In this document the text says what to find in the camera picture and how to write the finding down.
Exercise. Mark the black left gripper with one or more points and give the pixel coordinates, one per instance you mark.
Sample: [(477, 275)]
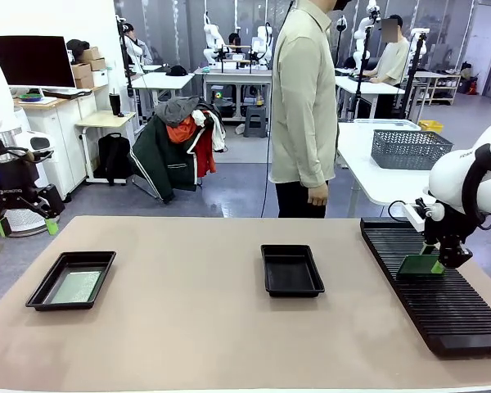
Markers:
[(12, 182)]

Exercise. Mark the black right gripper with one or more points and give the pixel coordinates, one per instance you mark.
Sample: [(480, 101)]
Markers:
[(450, 229)]

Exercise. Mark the green circuit board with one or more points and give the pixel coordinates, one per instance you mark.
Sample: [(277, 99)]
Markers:
[(75, 287), (417, 265)]

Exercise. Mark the black ESD tray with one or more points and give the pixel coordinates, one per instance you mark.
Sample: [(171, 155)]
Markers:
[(291, 272), (45, 286)]

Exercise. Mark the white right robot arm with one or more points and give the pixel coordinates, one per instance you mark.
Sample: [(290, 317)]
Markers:
[(450, 180)]

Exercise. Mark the person's right hand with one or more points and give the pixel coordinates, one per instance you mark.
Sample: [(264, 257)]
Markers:
[(318, 195)]

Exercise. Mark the black slotted board rack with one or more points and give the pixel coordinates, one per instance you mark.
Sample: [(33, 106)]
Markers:
[(433, 311)]

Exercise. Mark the white cabinet with wood top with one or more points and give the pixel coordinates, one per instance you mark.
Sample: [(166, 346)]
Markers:
[(61, 135)]

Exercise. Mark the white side table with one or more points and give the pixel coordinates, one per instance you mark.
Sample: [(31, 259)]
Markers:
[(376, 180)]

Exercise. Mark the black backpack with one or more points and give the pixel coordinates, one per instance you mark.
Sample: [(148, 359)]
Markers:
[(113, 157)]

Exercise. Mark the grey plastic basket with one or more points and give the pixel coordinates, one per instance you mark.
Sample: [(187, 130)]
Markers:
[(409, 151)]

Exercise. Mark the green bowl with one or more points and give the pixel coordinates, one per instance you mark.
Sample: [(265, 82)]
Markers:
[(29, 97)]

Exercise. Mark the small wood-top desk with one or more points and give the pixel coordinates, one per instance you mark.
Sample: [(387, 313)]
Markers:
[(102, 119)]

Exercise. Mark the yellow bin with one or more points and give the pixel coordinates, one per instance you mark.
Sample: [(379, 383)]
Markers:
[(430, 126)]

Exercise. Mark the clear storage box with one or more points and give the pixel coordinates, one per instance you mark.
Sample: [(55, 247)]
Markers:
[(386, 122)]

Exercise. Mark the black tumbler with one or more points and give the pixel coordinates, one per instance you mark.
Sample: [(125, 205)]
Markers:
[(115, 104)]

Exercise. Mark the dark green jacket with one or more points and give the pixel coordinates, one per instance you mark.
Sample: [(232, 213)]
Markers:
[(159, 163)]

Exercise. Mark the brown cardboard box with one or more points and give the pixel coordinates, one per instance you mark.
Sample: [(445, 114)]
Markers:
[(91, 53), (98, 64), (82, 75)]

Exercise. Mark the black computer monitor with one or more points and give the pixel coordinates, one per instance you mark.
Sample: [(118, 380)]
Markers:
[(28, 61)]

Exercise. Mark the white storage box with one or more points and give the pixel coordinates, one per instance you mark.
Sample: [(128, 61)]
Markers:
[(100, 78)]

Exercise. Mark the white shelf unit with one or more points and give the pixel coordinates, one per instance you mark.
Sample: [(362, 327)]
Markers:
[(444, 88)]

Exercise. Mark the orange garment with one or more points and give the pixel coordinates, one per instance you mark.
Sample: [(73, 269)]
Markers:
[(181, 132)]

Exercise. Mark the black bag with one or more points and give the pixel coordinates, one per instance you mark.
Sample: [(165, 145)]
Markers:
[(77, 44)]

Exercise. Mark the black tripod stand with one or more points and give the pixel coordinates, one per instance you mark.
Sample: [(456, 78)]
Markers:
[(413, 73)]

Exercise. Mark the white office table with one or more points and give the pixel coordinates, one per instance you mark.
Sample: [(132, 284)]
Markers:
[(368, 86), (159, 79)]

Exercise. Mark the grey hoodie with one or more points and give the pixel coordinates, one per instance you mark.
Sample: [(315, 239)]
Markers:
[(176, 109)]

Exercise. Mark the red garment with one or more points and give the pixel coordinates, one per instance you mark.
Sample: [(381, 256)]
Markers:
[(204, 155)]

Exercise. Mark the person in black cap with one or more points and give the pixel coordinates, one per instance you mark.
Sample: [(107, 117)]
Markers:
[(393, 61)]

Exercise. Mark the person wearing headset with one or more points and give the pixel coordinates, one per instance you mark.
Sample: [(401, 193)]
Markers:
[(141, 51)]

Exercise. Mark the person in beige shirt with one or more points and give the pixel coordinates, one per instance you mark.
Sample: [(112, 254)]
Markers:
[(303, 102)]

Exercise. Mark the black cap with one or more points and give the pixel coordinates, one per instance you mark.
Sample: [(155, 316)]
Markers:
[(176, 70)]

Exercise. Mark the white garment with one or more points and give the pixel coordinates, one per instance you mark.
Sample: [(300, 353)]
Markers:
[(217, 131)]

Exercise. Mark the grey stool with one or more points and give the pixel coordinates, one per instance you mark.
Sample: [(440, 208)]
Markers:
[(255, 118)]

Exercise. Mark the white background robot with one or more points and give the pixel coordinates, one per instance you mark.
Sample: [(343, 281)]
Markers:
[(213, 39), (264, 43), (366, 24)]

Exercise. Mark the white workbench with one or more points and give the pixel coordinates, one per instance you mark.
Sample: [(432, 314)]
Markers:
[(237, 74)]

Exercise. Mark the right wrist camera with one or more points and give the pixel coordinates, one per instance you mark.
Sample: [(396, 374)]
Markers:
[(413, 213)]

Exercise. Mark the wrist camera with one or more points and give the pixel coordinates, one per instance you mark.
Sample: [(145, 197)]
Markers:
[(413, 213), (39, 143)]

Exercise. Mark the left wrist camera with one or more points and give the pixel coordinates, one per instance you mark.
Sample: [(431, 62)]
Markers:
[(39, 143)]

